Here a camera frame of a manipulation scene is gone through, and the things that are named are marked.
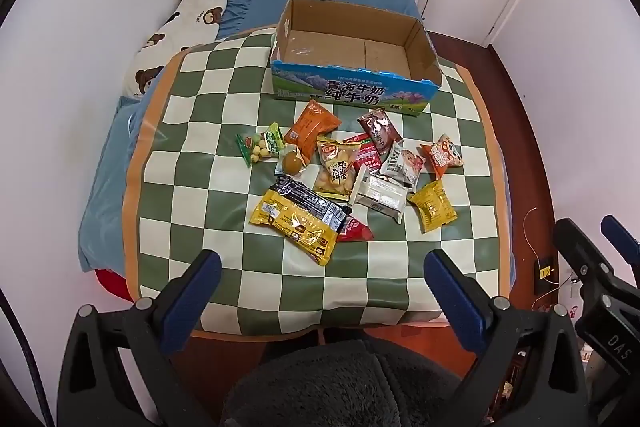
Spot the white wafer packet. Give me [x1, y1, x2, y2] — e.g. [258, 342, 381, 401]
[348, 164, 411, 224]

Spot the green white checkered mat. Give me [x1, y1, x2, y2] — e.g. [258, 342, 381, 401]
[122, 27, 516, 339]

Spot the small yellow snack packet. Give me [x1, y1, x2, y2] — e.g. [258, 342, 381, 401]
[409, 179, 458, 234]

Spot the orange snack packet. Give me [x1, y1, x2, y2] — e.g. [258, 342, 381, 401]
[283, 99, 343, 160]

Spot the yellow black noodle packet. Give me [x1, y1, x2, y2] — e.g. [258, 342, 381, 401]
[249, 175, 353, 267]

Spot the thin white cable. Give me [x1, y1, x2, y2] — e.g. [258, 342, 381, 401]
[522, 206, 556, 268]

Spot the plain red snack packet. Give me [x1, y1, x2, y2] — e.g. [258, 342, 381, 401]
[336, 215, 375, 243]

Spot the small orange cartoon packet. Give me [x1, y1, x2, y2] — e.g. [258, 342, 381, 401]
[419, 133, 465, 180]

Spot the red cloth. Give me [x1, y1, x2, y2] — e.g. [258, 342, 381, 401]
[94, 269, 132, 303]

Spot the green packet with round balls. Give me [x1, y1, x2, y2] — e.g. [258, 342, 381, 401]
[236, 123, 286, 168]

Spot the red packet with green stripe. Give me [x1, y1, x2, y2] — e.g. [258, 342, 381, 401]
[342, 133, 383, 180]

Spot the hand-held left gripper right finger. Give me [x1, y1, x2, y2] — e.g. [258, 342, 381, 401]
[424, 249, 591, 427]

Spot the clear packet with brown egg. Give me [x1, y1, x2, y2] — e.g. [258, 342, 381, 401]
[274, 144, 307, 178]

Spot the white cookie packet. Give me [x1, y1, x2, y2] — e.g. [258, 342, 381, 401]
[380, 139, 426, 192]

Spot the bear print pillow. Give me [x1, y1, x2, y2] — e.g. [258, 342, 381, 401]
[121, 0, 232, 100]

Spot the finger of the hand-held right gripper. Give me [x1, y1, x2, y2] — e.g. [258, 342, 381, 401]
[600, 214, 640, 264]
[554, 218, 616, 288]

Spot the cardboard box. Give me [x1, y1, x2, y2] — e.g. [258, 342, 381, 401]
[270, 0, 442, 118]

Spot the yellow round biscuit packet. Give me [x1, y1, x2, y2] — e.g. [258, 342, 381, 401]
[312, 136, 362, 201]

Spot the brown snack packet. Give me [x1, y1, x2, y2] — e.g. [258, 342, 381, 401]
[356, 108, 404, 156]

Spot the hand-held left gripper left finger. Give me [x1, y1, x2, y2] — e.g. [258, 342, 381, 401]
[57, 249, 223, 427]

